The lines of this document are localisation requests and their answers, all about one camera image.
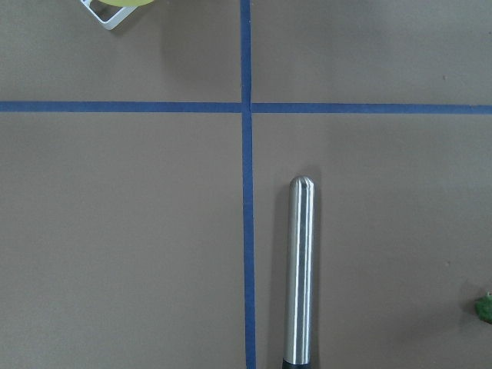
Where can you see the yellow cup on rack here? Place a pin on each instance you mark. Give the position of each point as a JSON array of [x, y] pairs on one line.
[[127, 3]]

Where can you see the steel muddler black tip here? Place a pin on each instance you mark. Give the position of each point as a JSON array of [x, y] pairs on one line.
[[299, 274]]

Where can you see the white cup rack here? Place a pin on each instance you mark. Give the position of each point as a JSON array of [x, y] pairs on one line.
[[108, 16]]

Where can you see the red strawberry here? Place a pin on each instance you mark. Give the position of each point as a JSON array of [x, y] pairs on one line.
[[483, 309]]

